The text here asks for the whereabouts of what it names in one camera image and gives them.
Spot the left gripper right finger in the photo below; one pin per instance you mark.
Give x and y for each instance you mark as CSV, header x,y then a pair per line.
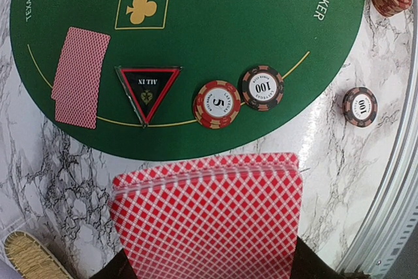
x,y
308,265

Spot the round green poker mat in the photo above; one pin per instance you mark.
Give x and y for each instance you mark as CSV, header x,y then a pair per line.
x,y
306,41

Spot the front aluminium rail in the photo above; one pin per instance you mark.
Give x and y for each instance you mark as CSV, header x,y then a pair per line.
x,y
393,213

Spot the black triangular dealer button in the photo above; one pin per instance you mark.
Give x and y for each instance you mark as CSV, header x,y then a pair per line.
x,y
146,88

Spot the black poker chip stack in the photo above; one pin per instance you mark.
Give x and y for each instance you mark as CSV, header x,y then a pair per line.
x,y
360,107

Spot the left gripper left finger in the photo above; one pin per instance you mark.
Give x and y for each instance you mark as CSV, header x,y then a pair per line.
x,y
118,268

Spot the red playing card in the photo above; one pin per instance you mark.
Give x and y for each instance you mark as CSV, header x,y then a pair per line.
x,y
230,216

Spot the woven bamboo tray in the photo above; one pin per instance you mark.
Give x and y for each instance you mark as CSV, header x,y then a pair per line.
x,y
31,258

